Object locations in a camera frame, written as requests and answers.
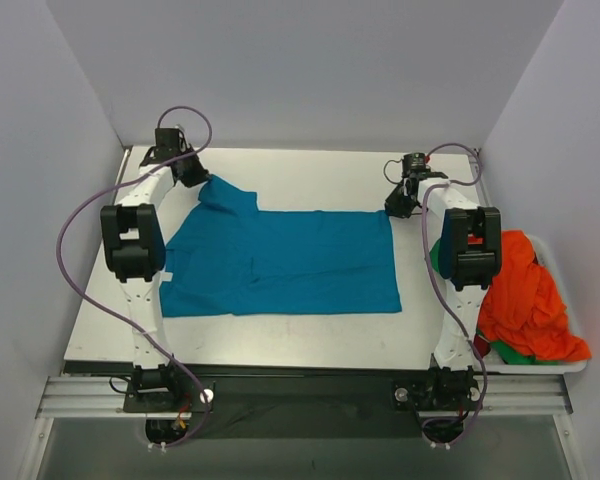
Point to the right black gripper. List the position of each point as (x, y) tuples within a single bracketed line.
[(400, 201)]

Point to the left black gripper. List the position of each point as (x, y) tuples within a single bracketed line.
[(194, 172)]

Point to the blue t-shirt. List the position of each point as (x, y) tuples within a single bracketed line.
[(231, 257)]

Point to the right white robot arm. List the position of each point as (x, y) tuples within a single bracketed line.
[(462, 243)]

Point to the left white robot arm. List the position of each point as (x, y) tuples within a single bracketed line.
[(135, 252)]

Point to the green t-shirt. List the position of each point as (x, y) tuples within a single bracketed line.
[(434, 256)]

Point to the white laundry bin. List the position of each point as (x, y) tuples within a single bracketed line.
[(493, 360)]

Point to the orange t-shirt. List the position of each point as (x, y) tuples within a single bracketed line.
[(523, 316)]

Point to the red t-shirt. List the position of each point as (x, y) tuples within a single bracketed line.
[(482, 344)]

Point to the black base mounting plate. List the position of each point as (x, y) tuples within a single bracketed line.
[(250, 402)]

